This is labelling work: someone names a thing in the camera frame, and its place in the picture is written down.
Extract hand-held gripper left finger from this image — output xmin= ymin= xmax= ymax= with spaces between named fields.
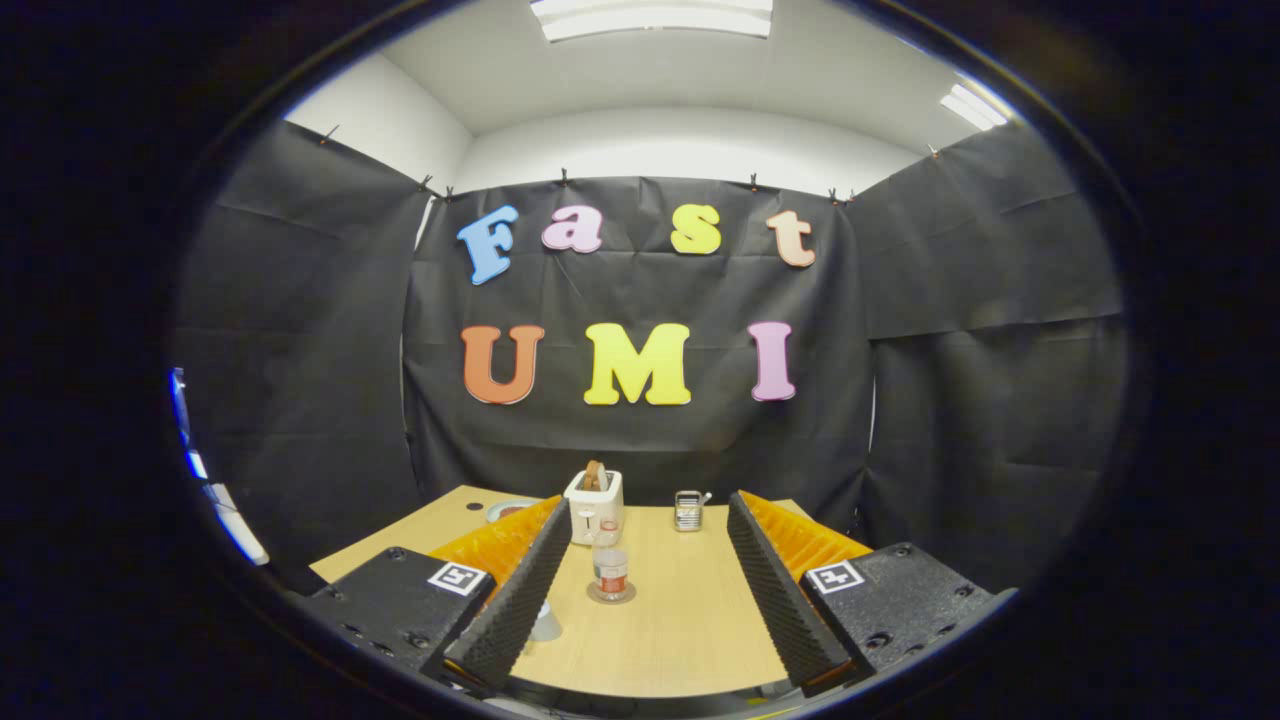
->
xmin=288 ymin=495 xmax=573 ymax=696

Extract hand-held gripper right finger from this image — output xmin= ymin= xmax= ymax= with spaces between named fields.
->
xmin=727 ymin=490 xmax=1019 ymax=698

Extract clear plastic juice bottle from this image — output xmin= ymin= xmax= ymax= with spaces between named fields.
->
xmin=592 ymin=519 xmax=631 ymax=601

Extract wooden table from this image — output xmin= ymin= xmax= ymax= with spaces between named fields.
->
xmin=310 ymin=485 xmax=816 ymax=701

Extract white toaster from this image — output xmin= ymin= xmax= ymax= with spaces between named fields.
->
xmin=564 ymin=470 xmax=625 ymax=547

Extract small ceiling light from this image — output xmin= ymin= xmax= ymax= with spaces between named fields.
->
xmin=938 ymin=83 xmax=1009 ymax=132

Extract long ceiling light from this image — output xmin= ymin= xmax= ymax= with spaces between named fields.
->
xmin=530 ymin=0 xmax=774 ymax=43

